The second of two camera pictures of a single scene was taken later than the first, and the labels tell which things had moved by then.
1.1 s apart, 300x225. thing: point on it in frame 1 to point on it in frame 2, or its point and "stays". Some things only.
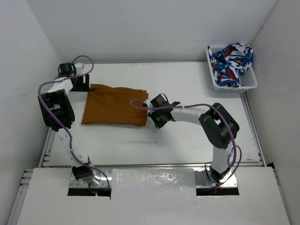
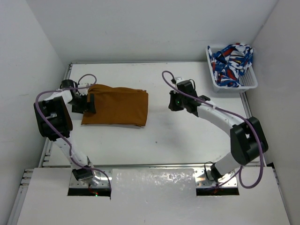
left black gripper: x=84 y=86 to x=87 y=107
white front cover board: x=154 y=197 stays
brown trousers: x=109 y=105 stays
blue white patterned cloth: x=229 y=63 stays
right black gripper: x=158 y=124 to x=172 y=105
